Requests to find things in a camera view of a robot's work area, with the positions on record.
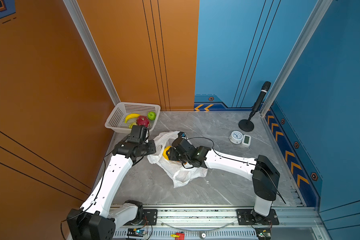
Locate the yellow lemon fruit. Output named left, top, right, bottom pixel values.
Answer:
left=163, top=146, right=172, bottom=161

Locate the white plastic bag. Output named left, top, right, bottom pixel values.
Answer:
left=148, top=131, right=208, bottom=188

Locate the yellow-green fruit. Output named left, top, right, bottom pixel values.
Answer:
left=129, top=122, right=138, bottom=129

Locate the red dragon fruit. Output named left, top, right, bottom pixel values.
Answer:
left=136, top=116, right=150, bottom=128

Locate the green apple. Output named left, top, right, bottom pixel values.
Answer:
left=147, top=112, right=157, bottom=121

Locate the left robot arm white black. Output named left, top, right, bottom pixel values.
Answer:
left=65, top=126, right=156, bottom=240

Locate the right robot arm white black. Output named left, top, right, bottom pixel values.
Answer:
left=163, top=136, right=280, bottom=225

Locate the yellow banana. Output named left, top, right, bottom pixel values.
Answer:
left=125, top=114, right=140, bottom=124

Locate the white plastic basket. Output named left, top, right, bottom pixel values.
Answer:
left=105, top=102, right=161, bottom=134

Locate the round white clock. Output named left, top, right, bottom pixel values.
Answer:
left=229, top=131, right=244, bottom=145

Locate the small white digital timer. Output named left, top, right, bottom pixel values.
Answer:
left=242, top=135, right=252, bottom=148

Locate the black microphone on stand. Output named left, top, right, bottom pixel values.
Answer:
left=238, top=81, right=271, bottom=132

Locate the red yellow button box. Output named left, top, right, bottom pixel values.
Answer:
left=171, top=233, right=185, bottom=240

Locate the green circuit board left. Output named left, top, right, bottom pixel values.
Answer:
left=126, top=229, right=148, bottom=240

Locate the circuit board right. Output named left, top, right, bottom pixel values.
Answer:
left=256, top=230, right=272, bottom=240

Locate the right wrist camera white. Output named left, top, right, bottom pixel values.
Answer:
left=178, top=132, right=187, bottom=139

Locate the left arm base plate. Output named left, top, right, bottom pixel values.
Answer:
left=124, top=209, right=158, bottom=226

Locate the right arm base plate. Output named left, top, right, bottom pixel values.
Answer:
left=236, top=209, right=280, bottom=226

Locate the aluminium front rail frame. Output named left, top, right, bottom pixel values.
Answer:
left=109, top=205, right=330, bottom=240

